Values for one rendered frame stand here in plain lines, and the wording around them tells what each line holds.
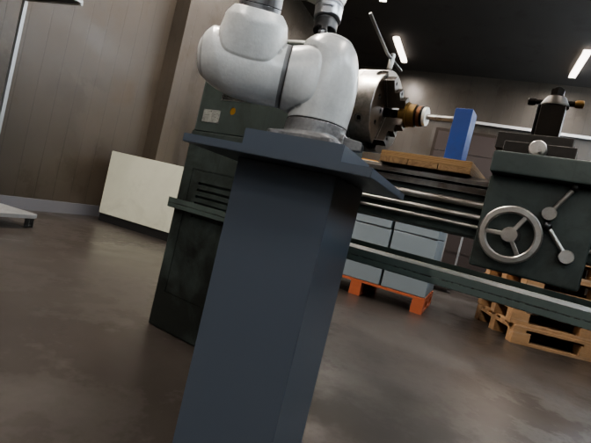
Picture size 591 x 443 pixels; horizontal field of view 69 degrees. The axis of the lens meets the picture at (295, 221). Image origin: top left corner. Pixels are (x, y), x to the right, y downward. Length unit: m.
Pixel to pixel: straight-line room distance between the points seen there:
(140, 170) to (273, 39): 3.84
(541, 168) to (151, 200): 3.91
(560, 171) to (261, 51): 0.80
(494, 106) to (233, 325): 10.25
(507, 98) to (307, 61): 10.10
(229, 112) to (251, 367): 1.11
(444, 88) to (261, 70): 10.20
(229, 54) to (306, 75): 0.18
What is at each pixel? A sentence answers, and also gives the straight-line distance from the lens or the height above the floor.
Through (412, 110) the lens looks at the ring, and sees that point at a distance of 1.68.
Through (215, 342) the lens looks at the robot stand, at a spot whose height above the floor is 0.29.
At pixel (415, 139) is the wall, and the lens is 10.88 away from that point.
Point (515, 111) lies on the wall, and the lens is 10.99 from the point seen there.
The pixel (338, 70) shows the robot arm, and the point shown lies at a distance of 1.07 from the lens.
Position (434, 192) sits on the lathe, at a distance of 1.49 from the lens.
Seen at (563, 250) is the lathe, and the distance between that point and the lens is 1.28.
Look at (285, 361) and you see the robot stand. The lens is 0.99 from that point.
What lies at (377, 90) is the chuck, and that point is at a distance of 1.65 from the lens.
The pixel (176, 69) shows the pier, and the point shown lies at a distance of 5.81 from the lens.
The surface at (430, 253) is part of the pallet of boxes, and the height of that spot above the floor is 0.52.
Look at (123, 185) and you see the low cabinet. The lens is 4.92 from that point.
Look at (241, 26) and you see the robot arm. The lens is 1.07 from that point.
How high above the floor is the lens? 0.65
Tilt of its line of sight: 2 degrees down
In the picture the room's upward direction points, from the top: 13 degrees clockwise
